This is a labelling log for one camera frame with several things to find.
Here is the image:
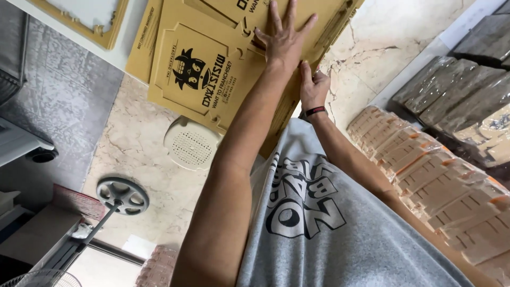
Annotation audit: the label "person's left hand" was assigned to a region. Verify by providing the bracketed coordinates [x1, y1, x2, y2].
[254, 0, 318, 72]

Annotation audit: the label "person's right hand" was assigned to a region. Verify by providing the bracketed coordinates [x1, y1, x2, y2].
[299, 60, 332, 115]

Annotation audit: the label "large tan cardboard box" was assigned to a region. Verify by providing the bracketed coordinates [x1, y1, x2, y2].
[159, 0, 365, 160]

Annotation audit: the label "black wristband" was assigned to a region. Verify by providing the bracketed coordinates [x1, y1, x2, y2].
[298, 105, 329, 120]

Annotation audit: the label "tan cardboard blank black logo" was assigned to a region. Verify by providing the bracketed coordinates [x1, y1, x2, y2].
[147, 22, 268, 135]

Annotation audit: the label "cream round perforated fan cover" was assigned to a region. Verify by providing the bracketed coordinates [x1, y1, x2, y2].
[163, 116, 224, 172]

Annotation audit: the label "grey printed t-shirt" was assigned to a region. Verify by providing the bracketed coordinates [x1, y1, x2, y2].
[235, 117, 475, 287]

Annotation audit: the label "narrow tan cardboard blank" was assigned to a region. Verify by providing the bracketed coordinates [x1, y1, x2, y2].
[125, 0, 165, 85]

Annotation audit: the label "wrapped bundles of dark cardboard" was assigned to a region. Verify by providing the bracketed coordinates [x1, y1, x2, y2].
[390, 0, 510, 170]

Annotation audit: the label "wrapped bundles of tan cardboard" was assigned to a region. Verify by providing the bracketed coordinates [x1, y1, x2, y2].
[346, 105, 510, 287]

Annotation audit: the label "grey stand fan base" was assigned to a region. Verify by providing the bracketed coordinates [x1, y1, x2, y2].
[38, 177, 150, 276]

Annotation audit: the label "wrapped bundle of pink cardboard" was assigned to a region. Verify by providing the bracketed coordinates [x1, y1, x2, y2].
[134, 245, 179, 287]

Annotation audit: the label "white cabinet with black wheel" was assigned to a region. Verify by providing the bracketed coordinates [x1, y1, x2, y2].
[0, 117, 59, 167]

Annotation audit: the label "brown cardboard carton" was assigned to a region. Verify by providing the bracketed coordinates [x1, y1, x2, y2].
[0, 205, 83, 268]

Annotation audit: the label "tan cardboard frame offcut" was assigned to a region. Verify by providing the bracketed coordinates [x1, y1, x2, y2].
[27, 0, 130, 51]

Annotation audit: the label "white wire fan guard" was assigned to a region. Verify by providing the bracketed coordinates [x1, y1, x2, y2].
[0, 269, 83, 287]

